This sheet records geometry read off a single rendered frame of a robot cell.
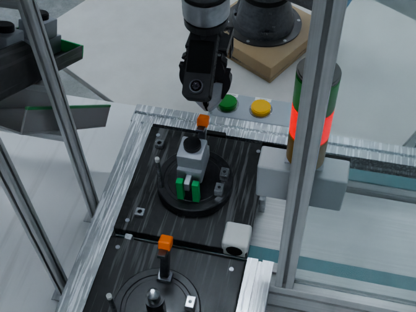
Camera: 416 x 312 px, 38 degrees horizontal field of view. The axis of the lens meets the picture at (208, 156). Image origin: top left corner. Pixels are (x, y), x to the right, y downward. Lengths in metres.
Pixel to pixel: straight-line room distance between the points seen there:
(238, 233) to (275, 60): 0.52
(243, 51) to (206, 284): 0.63
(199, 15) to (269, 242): 0.43
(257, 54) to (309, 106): 0.79
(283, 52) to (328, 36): 0.87
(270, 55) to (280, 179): 0.66
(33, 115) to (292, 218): 0.43
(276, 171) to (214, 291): 0.28
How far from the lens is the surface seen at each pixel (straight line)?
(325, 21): 0.59
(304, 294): 1.04
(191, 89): 0.96
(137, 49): 1.54
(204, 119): 1.08
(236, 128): 1.23
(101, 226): 1.12
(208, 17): 0.94
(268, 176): 0.83
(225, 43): 1.03
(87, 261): 1.09
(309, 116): 0.69
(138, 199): 1.12
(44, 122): 1.01
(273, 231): 1.13
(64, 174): 1.32
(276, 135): 1.21
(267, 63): 1.42
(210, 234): 1.07
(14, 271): 1.22
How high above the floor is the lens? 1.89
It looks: 53 degrees down
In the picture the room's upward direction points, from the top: 3 degrees counter-clockwise
